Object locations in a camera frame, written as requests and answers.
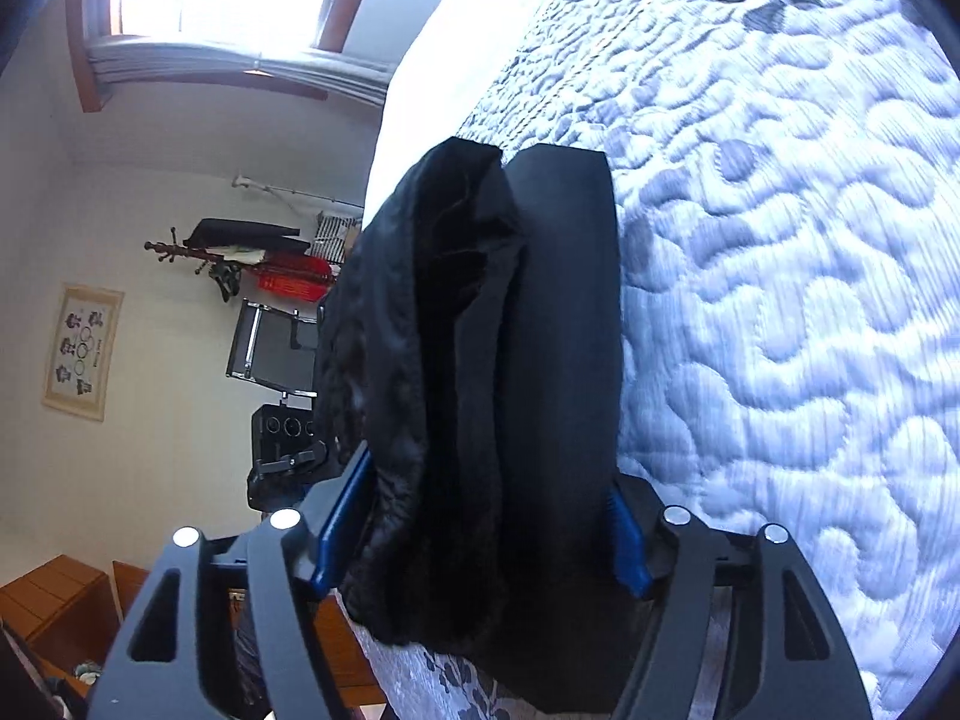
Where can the grey quilted bedspread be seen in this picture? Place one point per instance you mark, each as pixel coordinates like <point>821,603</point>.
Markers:
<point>786,181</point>

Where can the black pants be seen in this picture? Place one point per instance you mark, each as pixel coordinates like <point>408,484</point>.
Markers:
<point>472,343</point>

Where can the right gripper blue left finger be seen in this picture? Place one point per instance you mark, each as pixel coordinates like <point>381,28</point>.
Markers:
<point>343,506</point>

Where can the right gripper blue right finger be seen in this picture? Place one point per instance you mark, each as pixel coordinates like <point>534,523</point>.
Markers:
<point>628,547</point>

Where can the white grey curtain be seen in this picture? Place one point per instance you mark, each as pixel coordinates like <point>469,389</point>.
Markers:
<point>140,60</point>

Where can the white drying rack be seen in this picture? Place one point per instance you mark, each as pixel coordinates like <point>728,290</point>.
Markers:
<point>336,222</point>

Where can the wooden coat rack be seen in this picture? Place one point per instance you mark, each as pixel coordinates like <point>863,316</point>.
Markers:
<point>224,272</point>

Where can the red bag on rack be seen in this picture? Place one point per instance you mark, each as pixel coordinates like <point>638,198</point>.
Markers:
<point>295,276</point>

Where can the wooden bedside cabinet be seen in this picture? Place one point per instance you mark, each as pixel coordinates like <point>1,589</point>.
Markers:
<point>69,613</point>

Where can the black chrome chair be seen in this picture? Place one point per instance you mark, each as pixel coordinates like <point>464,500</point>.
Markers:
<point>275,349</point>

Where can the framed wall picture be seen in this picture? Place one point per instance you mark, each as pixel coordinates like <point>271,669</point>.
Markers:
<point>78,362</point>

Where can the black garment on rack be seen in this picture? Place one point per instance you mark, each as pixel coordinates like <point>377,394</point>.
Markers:
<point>211,233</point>

